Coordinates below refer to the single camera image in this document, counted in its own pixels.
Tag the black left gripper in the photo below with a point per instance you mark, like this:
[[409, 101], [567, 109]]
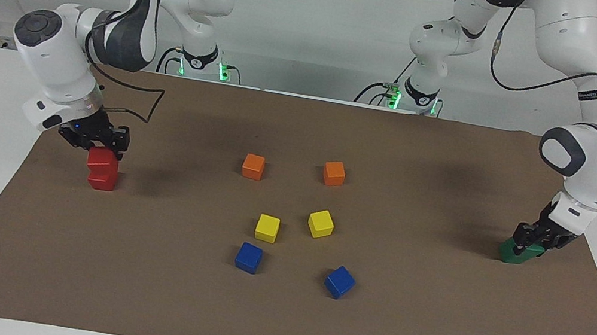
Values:
[[556, 232]]

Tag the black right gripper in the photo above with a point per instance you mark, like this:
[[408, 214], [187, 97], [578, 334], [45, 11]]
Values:
[[89, 129]]

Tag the green wooden cube block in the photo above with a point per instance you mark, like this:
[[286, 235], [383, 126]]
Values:
[[511, 256], [534, 251]]

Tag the red wooden cube block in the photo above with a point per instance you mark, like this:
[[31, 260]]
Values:
[[103, 160], [103, 182]]

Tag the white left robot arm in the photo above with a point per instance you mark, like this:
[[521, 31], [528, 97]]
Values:
[[596, 163]]

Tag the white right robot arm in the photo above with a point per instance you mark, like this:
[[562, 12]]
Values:
[[50, 59]]

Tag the orange wooden cube block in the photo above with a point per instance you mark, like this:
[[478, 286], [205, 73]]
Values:
[[334, 173], [253, 166]]

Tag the yellow wooden cube block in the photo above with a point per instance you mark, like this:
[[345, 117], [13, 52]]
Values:
[[320, 223], [267, 228]]

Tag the blue wooden cube block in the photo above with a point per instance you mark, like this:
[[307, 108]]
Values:
[[340, 282], [249, 257]]

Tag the brown paper table mat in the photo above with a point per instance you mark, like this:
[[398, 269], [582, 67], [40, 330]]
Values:
[[275, 309]]

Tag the white wall socket box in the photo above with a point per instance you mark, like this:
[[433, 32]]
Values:
[[6, 35]]

